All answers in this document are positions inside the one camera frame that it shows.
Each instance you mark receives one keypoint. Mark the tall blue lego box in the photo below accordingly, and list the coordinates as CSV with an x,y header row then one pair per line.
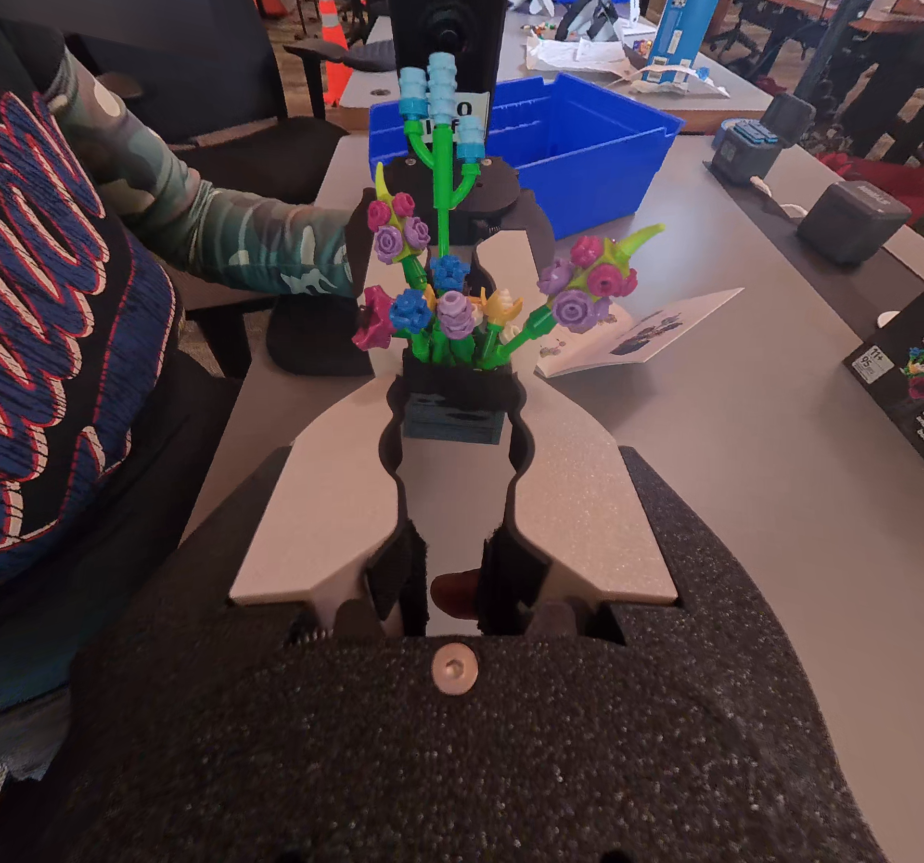
x,y
689,4

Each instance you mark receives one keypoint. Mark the blue plastic bin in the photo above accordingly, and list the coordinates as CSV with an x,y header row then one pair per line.
x,y
592,148

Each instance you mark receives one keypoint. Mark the lego flower bouquet model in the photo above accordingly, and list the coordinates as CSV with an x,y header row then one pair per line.
x,y
455,390

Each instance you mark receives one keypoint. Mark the lego instruction booklet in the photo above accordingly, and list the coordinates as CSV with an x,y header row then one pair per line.
x,y
650,336

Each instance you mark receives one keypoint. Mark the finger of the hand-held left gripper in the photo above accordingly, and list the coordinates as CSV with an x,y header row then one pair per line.
x,y
368,274
512,264

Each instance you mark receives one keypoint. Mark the green lego sprig blue buds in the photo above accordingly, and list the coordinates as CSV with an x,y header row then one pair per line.
x,y
442,177

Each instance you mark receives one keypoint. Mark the black padded chair armrest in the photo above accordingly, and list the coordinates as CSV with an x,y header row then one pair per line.
x,y
317,339

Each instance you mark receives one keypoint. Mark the person's left forearm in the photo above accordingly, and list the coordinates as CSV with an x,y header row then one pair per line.
x,y
216,235

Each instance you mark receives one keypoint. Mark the black battery charger case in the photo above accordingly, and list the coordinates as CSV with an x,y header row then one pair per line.
x,y
743,152

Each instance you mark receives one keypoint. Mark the black lego set box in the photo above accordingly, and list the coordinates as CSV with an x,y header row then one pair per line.
x,y
895,386

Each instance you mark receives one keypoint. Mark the grey hard case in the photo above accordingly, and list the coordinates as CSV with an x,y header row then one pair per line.
x,y
852,224

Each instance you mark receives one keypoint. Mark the person's black lettered jersey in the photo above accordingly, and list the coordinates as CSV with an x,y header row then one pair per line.
x,y
72,372

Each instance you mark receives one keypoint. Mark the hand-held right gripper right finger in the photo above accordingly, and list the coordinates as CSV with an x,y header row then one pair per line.
x,y
592,524

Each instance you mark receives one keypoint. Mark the person's right hand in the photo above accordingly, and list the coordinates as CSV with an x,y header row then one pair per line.
x,y
455,592

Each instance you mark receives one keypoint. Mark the person's blue jeans leg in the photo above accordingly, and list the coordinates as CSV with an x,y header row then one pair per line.
x,y
29,740

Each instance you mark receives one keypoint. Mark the wooden office desk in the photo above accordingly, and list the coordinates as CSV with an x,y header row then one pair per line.
x,y
816,0

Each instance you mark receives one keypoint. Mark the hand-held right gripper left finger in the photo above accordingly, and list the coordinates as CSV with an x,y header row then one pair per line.
x,y
325,516

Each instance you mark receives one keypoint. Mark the crumpled white paper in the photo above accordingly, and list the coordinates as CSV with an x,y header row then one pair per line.
x,y
577,54

